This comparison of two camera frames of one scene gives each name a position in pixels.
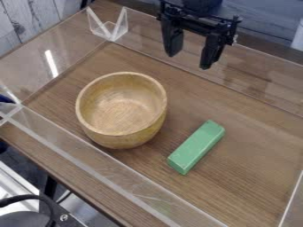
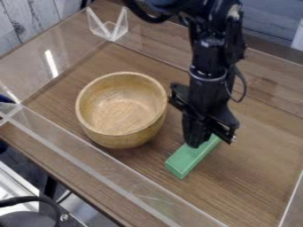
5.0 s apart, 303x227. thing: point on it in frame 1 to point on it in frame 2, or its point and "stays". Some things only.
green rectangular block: (194, 149) stays
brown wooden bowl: (120, 107) stays
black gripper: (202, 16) to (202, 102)
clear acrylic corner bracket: (109, 30) stays
